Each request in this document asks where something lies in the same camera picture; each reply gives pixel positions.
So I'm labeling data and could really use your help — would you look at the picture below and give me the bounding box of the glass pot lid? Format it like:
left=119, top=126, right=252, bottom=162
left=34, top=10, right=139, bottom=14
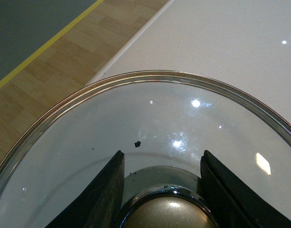
left=0, top=71, right=291, bottom=228

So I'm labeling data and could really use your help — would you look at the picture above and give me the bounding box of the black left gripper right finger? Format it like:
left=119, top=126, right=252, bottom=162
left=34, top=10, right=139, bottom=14
left=200, top=150, right=291, bottom=228

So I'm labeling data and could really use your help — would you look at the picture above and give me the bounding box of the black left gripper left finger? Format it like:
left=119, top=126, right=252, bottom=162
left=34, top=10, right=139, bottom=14
left=47, top=150, right=125, bottom=228

